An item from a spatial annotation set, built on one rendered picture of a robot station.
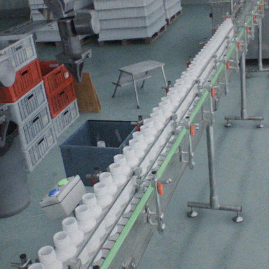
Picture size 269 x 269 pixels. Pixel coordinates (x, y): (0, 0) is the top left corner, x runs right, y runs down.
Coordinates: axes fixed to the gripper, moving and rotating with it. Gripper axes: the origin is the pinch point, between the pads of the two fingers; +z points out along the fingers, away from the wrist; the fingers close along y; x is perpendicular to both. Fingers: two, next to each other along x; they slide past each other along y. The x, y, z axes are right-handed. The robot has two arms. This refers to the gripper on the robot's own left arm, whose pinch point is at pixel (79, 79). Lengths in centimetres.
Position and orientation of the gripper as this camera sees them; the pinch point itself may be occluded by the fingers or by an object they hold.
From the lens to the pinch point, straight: 145.5
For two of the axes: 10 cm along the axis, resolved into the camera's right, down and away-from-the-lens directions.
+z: 1.5, 9.0, 4.1
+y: -9.3, -0.1, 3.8
